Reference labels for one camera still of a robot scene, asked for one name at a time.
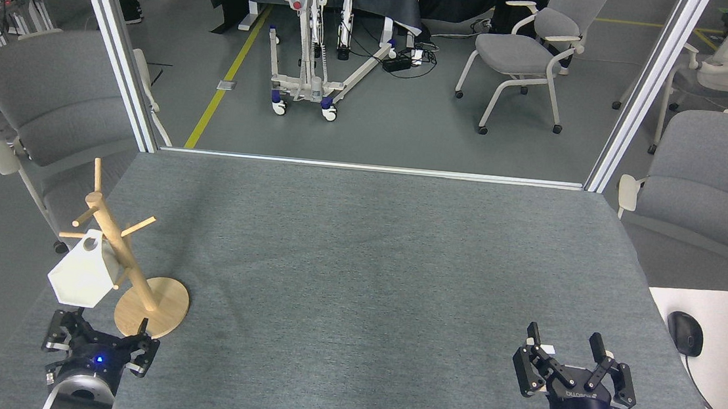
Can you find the white hexagonal cup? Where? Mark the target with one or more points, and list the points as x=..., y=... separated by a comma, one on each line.
x=84, y=275

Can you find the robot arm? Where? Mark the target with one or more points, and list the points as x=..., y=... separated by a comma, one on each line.
x=80, y=400

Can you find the wooden cup rack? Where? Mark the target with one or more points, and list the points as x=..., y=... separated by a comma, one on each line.
x=161, y=305

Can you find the small white tag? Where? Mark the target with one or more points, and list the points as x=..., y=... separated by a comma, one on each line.
x=549, y=348

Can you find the black computer mouse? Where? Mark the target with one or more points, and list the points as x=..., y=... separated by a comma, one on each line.
x=685, y=333

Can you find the metal floor plate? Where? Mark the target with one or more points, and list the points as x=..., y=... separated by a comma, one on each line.
x=226, y=85

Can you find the white wheeled stand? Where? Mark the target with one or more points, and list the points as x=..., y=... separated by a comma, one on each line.
x=311, y=88

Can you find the black power strip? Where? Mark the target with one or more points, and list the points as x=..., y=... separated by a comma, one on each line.
x=397, y=63

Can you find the silver frame post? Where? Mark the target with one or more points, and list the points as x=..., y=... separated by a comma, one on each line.
x=117, y=44
x=646, y=91

